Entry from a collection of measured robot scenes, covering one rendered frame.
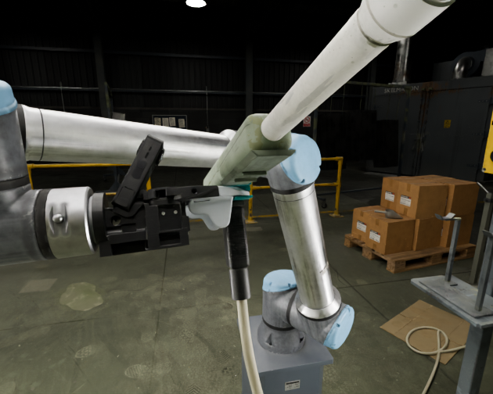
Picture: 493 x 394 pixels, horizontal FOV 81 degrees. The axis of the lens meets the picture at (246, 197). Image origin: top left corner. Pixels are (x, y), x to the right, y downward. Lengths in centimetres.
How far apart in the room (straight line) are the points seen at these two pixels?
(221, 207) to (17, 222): 24
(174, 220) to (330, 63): 29
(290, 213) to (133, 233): 45
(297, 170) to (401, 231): 291
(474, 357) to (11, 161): 175
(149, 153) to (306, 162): 38
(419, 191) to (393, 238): 56
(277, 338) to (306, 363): 13
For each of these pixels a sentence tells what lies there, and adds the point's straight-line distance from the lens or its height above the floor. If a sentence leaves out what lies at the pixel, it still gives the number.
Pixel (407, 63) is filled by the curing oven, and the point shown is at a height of 330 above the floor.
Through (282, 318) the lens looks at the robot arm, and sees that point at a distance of 115.
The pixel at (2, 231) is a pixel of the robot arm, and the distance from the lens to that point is 42.
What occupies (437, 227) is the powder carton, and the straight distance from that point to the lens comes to 390.
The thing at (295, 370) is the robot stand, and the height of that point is 61.
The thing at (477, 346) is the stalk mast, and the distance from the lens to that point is 173.
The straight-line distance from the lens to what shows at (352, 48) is 18.
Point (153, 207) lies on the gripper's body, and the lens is 40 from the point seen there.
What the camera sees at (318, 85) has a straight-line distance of 20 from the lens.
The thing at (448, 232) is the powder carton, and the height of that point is 33.
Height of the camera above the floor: 146
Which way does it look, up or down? 13 degrees down
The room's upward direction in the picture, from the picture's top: straight up
